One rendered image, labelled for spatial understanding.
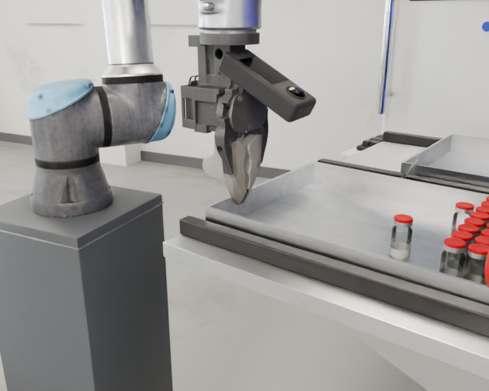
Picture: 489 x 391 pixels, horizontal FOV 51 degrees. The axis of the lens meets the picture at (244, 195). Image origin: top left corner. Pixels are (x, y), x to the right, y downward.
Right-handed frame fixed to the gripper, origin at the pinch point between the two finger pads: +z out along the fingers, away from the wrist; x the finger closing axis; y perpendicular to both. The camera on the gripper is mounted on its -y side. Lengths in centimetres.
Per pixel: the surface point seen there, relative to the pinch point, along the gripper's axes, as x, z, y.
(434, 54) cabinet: -89, -12, 6
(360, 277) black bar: 8.1, 1.8, -20.1
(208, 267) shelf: 11.1, 4.7, -3.3
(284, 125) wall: -253, 51, 157
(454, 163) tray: -44.8, 3.5, -13.7
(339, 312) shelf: 11.0, 4.4, -19.6
